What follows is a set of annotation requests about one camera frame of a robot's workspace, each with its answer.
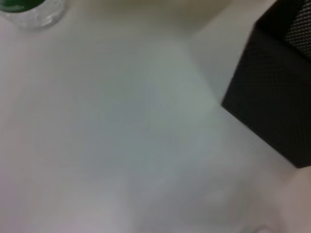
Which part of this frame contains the clear green-label water bottle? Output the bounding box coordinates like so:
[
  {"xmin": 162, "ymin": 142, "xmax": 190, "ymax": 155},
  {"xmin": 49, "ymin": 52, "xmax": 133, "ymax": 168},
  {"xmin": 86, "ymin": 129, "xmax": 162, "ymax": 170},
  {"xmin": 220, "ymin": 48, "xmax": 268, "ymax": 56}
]
[{"xmin": 0, "ymin": 0, "xmax": 65, "ymax": 30}]

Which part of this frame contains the black mesh pen holder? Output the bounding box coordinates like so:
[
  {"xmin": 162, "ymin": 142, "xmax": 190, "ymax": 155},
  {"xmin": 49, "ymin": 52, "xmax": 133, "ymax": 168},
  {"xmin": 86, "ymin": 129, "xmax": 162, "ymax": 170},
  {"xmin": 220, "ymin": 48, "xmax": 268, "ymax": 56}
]
[{"xmin": 221, "ymin": 0, "xmax": 311, "ymax": 168}]

